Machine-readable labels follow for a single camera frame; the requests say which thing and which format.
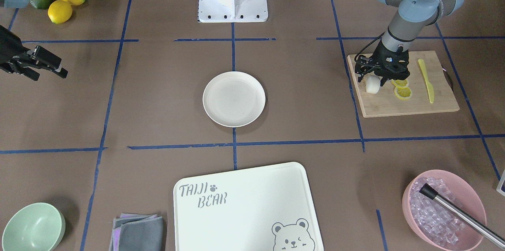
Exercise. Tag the white steamed bun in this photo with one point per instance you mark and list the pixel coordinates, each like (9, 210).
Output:
(372, 84)

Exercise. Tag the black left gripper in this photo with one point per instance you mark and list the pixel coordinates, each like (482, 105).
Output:
(379, 58)

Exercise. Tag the white bear tray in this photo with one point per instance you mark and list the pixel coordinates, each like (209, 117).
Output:
(268, 208)

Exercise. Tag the yellow plastic knife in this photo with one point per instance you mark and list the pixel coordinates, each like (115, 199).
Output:
(428, 84)

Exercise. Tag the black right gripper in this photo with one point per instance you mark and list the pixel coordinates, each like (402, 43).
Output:
(8, 47)

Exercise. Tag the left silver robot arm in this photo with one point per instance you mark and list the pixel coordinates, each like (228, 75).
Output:
(411, 17)

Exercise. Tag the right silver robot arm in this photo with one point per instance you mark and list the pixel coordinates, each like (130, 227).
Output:
(19, 4)

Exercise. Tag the green bowl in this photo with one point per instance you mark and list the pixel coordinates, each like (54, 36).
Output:
(36, 227)

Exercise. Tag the folded grey purple cloths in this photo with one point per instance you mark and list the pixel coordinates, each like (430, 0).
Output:
(137, 232)

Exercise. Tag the round white plate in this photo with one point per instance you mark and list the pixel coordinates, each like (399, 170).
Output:
(234, 99)

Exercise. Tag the lemon slice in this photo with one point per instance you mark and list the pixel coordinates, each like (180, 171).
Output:
(400, 83)
(403, 93)

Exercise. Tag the metal black-tipped muddler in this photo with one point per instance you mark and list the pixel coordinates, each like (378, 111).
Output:
(490, 235)

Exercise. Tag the pink bowl with ice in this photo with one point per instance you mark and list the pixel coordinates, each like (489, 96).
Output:
(437, 225)

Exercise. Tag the wooden cutting board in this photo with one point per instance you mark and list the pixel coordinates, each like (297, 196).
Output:
(386, 103)

